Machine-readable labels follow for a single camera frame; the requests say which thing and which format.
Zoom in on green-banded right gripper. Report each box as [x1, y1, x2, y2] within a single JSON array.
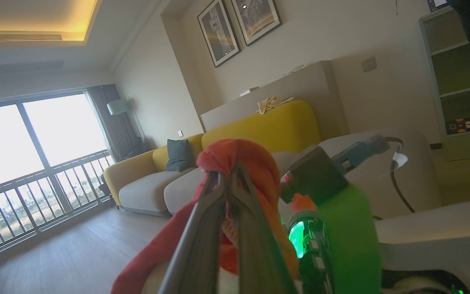
[[286, 184, 383, 294]]

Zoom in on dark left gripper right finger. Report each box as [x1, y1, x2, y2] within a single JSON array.
[[230, 161, 299, 294]]

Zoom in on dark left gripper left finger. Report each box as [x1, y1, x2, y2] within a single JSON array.
[[157, 171, 230, 294]]

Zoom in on large red garment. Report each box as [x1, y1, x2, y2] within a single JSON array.
[[111, 139, 302, 294]]

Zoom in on teal throw pillow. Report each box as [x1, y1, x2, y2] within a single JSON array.
[[166, 139, 197, 173]]

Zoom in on grey sofa with yellow back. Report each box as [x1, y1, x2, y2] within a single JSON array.
[[104, 100, 442, 218]]

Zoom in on pale yellow cloth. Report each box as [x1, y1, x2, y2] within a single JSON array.
[[256, 96, 295, 115]]

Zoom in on grey curtain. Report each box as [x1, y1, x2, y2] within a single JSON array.
[[86, 84, 151, 162]]

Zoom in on floor lamp with pale shade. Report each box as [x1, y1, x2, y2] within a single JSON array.
[[107, 99, 146, 143]]

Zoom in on beige low partition ledge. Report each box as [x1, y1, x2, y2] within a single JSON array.
[[200, 60, 350, 141]]

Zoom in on grey balcony railing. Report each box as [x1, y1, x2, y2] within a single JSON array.
[[0, 149, 115, 252]]

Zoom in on white papers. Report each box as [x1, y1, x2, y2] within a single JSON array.
[[282, 64, 306, 78]]

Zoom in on large glass sliding window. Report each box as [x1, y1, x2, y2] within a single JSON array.
[[0, 88, 115, 254]]

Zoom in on white shelf unit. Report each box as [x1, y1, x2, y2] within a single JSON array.
[[419, 6, 470, 138]]

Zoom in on black framed tower picture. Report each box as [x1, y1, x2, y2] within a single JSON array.
[[197, 0, 241, 68]]

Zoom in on black framed map picture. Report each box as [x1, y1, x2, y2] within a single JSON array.
[[231, 0, 282, 46]]

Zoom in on ceiling air vent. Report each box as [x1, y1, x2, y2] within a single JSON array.
[[0, 33, 64, 43]]

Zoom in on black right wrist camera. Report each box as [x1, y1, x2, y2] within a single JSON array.
[[280, 146, 349, 205]]

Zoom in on black cable with teal plug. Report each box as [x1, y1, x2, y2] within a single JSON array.
[[332, 134, 417, 214]]

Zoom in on white cable label tag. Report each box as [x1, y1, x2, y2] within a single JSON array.
[[380, 152, 408, 178]]

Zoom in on white wall socket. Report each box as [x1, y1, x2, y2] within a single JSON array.
[[361, 56, 378, 73]]

